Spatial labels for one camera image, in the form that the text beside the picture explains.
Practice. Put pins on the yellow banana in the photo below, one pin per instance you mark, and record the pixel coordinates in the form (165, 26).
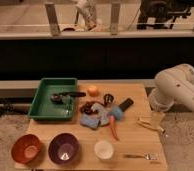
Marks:
(152, 124)

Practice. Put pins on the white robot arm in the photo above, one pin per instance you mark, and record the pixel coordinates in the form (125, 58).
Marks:
(173, 84)

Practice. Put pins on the purple bowl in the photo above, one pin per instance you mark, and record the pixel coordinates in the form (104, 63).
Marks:
(63, 148)

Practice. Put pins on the orange bowl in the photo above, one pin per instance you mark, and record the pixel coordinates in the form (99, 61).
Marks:
(26, 149)

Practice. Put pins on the orange fruit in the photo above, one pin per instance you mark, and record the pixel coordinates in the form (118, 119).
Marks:
(93, 91)

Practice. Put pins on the dark round small object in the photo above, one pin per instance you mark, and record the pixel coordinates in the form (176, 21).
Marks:
(108, 99)

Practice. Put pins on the dark grapes bunch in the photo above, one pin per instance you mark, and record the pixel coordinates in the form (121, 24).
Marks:
(87, 108)

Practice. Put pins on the blue cloth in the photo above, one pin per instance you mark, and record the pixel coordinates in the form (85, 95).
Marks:
(96, 120)

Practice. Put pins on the blue sponge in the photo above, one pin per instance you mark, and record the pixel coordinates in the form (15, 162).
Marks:
(116, 112)

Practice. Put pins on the black remote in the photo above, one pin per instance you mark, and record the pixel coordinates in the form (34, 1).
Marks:
(126, 104)

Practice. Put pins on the wooden board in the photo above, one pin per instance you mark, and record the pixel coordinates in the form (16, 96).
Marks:
(133, 138)

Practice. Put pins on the green plastic tray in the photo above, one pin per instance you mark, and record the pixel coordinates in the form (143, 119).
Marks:
(43, 109)

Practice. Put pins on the white cup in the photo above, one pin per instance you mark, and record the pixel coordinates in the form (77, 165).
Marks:
(104, 150)

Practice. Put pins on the black handled scoop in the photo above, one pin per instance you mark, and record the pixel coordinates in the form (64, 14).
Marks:
(63, 96)

